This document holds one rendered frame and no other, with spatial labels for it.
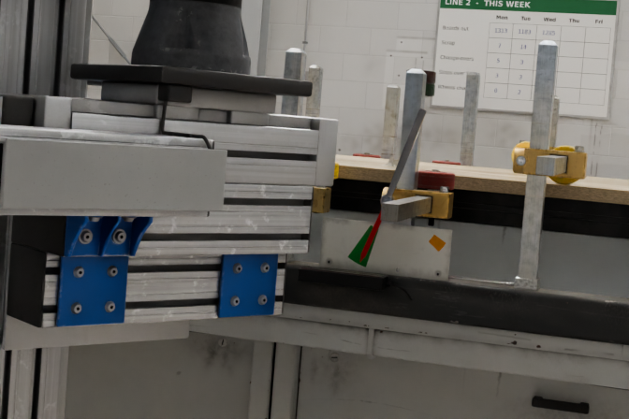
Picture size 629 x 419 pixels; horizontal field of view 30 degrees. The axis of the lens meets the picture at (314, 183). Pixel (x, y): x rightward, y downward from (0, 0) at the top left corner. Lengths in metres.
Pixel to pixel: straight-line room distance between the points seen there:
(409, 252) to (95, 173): 1.18
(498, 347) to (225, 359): 0.69
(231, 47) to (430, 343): 1.06
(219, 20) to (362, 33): 8.45
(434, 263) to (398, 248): 0.08
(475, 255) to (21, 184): 1.48
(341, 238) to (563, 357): 0.49
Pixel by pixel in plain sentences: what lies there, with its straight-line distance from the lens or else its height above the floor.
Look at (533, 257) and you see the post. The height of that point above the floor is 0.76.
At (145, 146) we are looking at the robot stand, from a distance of 1.25.
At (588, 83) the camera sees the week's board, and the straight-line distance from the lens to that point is 9.42.
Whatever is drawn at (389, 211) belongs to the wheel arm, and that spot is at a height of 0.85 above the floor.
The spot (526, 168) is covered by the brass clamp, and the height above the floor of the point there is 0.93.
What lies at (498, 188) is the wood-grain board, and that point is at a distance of 2.44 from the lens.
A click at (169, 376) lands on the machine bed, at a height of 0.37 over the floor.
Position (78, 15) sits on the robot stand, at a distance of 1.63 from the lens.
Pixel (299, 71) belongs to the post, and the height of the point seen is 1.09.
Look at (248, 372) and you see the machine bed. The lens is 2.71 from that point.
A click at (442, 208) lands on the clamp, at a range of 2.29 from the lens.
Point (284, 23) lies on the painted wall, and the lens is 10.15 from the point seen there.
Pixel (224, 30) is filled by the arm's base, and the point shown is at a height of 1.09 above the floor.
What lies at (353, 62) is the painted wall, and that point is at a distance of 9.90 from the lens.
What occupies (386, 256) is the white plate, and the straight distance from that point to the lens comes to 2.32.
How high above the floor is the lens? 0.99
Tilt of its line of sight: 3 degrees down
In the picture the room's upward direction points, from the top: 5 degrees clockwise
